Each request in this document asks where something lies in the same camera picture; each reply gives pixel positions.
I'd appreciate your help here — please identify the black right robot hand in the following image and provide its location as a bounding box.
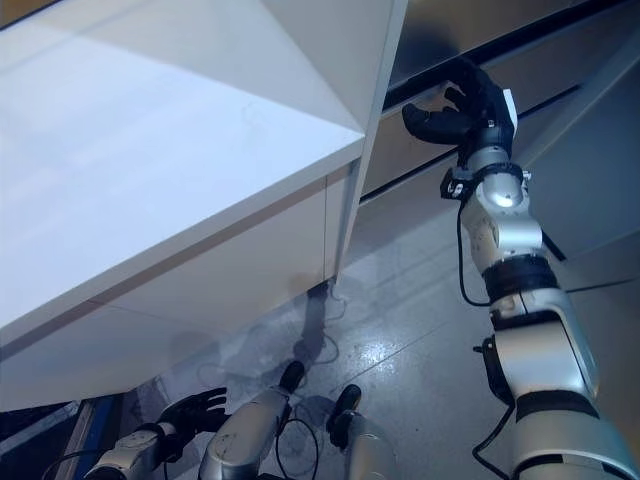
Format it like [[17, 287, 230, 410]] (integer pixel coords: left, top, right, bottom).
[[401, 57, 517, 157]]

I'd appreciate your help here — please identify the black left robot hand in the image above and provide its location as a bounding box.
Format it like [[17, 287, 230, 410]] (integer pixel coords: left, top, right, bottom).
[[158, 386, 230, 442]]

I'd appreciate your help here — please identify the stainless steel fridge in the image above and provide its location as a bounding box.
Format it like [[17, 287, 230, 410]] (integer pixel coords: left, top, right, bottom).
[[344, 0, 640, 321]]

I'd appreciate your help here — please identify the silver left robot leg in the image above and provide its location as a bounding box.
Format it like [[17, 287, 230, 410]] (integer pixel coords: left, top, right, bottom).
[[198, 359, 307, 480]]

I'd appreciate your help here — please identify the grey metal bowl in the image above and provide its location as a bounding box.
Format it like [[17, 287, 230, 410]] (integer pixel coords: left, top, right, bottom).
[[326, 383, 417, 480]]

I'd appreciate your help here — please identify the white counter cabinet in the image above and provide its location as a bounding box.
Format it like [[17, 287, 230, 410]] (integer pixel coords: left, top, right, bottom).
[[0, 0, 407, 412]]

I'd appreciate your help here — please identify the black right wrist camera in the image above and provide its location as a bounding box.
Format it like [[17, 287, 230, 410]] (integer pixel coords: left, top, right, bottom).
[[439, 166, 475, 200]]

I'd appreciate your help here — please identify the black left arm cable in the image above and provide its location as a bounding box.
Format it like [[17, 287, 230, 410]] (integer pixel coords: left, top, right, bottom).
[[42, 447, 109, 480]]

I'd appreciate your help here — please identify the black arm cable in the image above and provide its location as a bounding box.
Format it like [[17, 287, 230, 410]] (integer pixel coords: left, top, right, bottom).
[[42, 447, 109, 480], [456, 198, 517, 474]]

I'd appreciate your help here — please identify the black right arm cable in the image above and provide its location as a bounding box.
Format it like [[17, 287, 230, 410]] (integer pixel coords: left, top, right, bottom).
[[456, 198, 517, 474]]

